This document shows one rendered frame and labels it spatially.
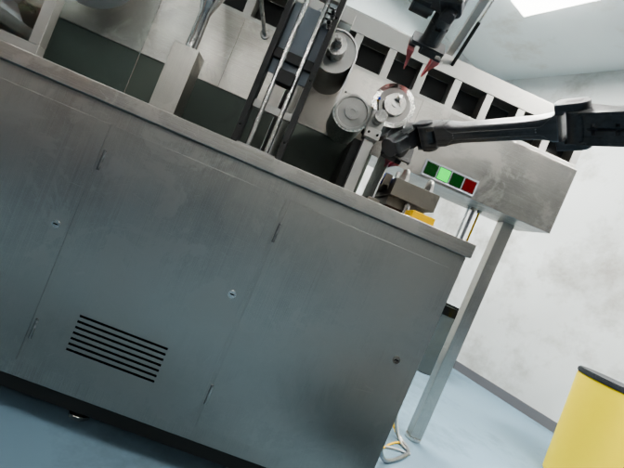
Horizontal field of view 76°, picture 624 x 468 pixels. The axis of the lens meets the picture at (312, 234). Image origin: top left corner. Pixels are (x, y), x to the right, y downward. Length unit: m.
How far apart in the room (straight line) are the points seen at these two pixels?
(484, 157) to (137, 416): 1.59
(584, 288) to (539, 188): 2.11
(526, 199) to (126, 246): 1.58
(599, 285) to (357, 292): 3.05
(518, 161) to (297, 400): 1.35
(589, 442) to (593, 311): 1.42
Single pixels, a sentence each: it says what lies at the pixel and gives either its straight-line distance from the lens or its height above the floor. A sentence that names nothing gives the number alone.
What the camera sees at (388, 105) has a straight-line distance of 1.42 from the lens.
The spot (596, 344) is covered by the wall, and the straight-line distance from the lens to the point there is 3.92.
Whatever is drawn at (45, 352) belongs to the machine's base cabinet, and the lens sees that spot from 1.32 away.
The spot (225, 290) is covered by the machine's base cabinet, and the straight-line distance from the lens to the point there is 1.12.
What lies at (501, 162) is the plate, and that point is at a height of 1.34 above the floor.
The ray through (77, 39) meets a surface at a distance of 1.52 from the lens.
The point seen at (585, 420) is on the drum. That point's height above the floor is 0.38.
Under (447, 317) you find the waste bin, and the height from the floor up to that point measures 0.50.
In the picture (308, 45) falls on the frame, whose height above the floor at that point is 1.27.
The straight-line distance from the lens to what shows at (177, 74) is 1.54.
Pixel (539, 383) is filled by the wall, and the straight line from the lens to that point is 4.04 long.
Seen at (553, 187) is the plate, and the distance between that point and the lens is 2.05.
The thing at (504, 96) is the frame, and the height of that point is 1.60.
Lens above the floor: 0.78
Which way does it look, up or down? 2 degrees down
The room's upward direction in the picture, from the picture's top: 23 degrees clockwise
